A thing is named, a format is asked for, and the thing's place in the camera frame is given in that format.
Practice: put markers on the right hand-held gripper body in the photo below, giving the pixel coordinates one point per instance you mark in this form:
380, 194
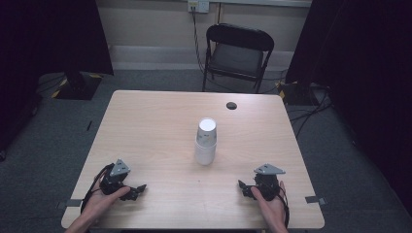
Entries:
268, 184

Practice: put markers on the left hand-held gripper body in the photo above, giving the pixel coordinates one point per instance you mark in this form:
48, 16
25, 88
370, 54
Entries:
113, 181

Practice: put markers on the person's right hand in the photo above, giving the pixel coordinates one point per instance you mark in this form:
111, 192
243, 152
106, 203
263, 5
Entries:
275, 210

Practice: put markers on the person's left hand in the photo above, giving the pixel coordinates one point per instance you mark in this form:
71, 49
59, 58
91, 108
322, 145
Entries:
98, 204

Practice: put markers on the grey tape strip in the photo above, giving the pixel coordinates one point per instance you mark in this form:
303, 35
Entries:
73, 203
315, 200

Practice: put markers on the small black floor object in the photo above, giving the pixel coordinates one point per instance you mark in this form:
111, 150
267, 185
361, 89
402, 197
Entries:
89, 125

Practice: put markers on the black table grommet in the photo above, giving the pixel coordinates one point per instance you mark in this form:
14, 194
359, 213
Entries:
231, 106

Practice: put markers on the black stand base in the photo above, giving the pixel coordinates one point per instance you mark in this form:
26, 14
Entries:
76, 85
294, 93

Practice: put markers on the black folding chair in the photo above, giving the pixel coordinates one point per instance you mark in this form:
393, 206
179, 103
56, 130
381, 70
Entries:
234, 58

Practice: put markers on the black curtain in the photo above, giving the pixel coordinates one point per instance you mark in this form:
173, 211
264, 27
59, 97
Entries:
366, 81
42, 42

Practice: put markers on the white wall socket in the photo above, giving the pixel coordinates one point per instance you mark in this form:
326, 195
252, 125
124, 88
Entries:
198, 6

